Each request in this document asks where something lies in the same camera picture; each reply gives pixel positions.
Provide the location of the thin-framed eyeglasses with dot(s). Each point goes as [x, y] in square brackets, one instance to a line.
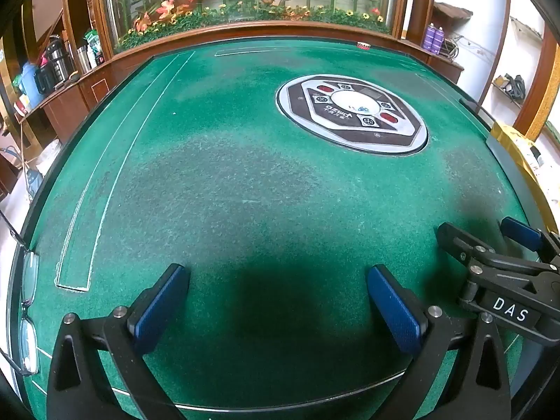
[29, 273]

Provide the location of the dark tool on wall shelf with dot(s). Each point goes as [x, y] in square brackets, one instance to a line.
[512, 85]

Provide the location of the brown wooden shelf piece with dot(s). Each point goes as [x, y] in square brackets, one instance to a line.
[453, 11]

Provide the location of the cardboard box yellow tape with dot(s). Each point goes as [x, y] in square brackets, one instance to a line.
[512, 140]

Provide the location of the purple bottle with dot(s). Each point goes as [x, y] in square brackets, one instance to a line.
[430, 37]
[439, 39]

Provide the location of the small red white packet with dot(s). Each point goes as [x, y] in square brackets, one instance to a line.
[363, 45]

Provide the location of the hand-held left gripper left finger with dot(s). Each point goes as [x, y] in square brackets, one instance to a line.
[155, 310]

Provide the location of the green white bottle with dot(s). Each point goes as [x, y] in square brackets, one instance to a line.
[93, 50]

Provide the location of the wooden side cabinet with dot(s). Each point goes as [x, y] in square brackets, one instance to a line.
[65, 105]

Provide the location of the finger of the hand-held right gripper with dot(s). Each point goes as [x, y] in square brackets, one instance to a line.
[457, 238]
[520, 231]

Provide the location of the small black container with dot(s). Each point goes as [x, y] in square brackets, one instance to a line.
[44, 81]

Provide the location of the blue plastic container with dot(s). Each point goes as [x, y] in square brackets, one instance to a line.
[30, 82]

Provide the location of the silver metal cup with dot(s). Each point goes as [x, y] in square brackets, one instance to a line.
[83, 58]

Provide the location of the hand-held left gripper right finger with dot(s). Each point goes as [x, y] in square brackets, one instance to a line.
[393, 310]

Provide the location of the round table control panel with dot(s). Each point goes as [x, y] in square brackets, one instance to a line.
[393, 131]

